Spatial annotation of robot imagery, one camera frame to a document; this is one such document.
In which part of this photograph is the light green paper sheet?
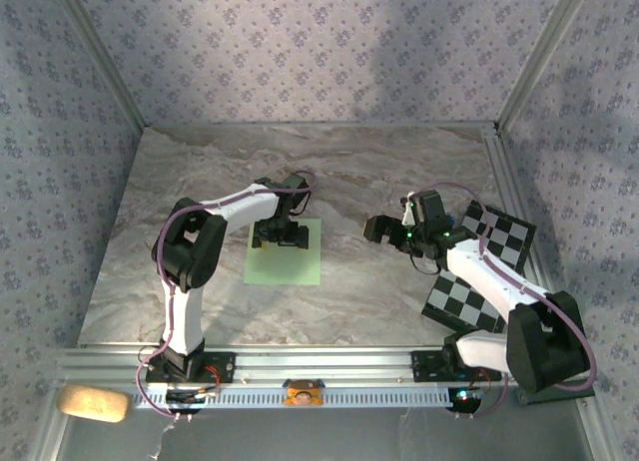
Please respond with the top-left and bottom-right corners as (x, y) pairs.
(243, 217), (322, 286)

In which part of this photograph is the black white checkerboard panel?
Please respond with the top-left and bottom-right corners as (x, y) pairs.
(421, 200), (538, 332)

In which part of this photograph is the orange cartoon figure toy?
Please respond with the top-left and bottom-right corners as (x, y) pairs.
(282, 378), (325, 408)

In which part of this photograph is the beige sponge block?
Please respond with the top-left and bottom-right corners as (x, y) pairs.
(56, 383), (132, 424)

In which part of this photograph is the aluminium side rail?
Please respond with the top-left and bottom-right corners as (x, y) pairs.
(481, 126), (570, 345)

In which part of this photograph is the long aluminium mounting rail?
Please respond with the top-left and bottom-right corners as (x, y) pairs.
(53, 345), (595, 387)

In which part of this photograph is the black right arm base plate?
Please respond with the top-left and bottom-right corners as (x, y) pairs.
(410, 349), (503, 383)

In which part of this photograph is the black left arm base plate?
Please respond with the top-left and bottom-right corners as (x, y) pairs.
(145, 351), (237, 384)

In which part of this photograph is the slotted grey cable duct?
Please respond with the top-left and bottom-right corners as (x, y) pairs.
(132, 384), (458, 410)

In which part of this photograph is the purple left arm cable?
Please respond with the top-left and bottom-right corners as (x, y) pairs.
(135, 170), (320, 423)

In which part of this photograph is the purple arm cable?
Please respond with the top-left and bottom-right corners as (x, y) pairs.
(406, 181), (599, 421)
(135, 170), (320, 423)

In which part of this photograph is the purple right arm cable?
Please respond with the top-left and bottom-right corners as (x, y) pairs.
(406, 181), (599, 421)

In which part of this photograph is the slanted aluminium frame post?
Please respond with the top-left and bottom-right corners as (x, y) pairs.
(496, 0), (595, 133)
(49, 0), (149, 131)

